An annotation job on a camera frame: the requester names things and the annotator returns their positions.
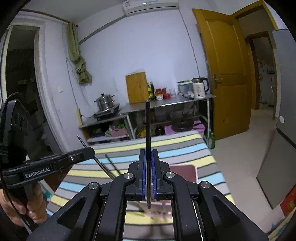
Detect grey chopstick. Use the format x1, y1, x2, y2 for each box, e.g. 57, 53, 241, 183
77, 135, 115, 180

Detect black chopstick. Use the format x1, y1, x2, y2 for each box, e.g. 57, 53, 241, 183
105, 154, 121, 175
145, 100, 152, 209

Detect steel kitchen counter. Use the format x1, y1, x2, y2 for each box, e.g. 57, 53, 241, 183
120, 93, 216, 140

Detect person's left hand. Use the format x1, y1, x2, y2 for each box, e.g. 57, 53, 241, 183
1, 183, 47, 226

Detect pink plastic utensil basket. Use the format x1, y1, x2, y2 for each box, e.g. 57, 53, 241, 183
140, 164, 199, 218

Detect striped tablecloth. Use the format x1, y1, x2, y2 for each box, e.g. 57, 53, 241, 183
46, 131, 233, 240

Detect induction cooker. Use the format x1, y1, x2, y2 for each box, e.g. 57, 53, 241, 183
93, 104, 120, 120

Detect low side shelf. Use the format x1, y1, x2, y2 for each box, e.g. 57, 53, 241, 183
79, 115, 131, 145

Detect steel steamer pot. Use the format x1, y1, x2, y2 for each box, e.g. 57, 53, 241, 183
95, 93, 114, 111

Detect green plastic bottle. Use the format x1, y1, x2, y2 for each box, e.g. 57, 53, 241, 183
207, 132, 215, 150

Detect green hanging cloth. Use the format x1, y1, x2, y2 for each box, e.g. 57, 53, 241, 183
66, 22, 92, 84

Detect wooden cutting board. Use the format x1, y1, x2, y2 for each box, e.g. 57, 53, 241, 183
125, 72, 149, 104

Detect red lidded jars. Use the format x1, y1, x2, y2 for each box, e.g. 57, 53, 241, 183
155, 88, 171, 100

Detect dark sauce bottles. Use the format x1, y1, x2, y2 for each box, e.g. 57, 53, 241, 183
147, 83, 154, 100

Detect clear storage box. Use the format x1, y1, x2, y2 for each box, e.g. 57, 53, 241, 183
177, 80, 194, 96

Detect white electric kettle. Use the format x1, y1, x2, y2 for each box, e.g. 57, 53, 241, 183
192, 77, 209, 98

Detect grey refrigerator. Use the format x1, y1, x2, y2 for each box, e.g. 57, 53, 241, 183
256, 29, 295, 209

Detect yellow wooden door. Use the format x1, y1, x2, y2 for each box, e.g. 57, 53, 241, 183
192, 8, 258, 141

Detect white air conditioner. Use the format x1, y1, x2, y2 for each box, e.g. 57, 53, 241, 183
122, 0, 179, 16

